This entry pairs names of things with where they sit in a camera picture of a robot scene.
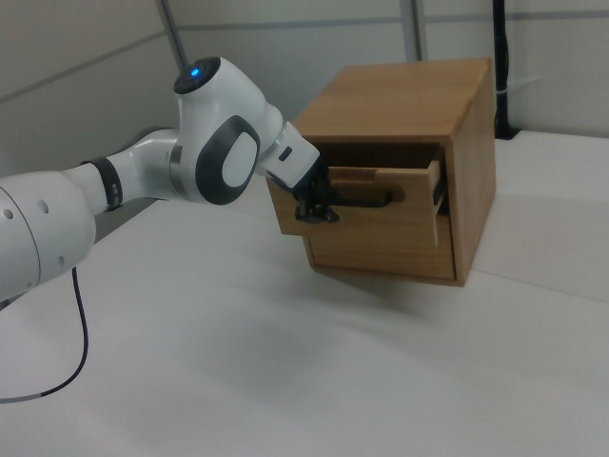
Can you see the wooden drawer with slot grip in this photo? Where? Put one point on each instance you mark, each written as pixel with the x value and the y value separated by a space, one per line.
pixel 380 257

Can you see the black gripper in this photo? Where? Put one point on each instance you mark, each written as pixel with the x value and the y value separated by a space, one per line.
pixel 314 183

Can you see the wooden two-drawer cabinet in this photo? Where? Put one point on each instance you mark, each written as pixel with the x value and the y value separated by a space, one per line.
pixel 404 95

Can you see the black vertical pole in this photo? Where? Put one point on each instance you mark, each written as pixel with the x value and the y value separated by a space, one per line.
pixel 502 57

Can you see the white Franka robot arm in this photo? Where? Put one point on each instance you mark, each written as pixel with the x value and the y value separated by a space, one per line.
pixel 214 143

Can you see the grey partition post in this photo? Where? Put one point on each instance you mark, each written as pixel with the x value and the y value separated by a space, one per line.
pixel 173 33
pixel 413 28

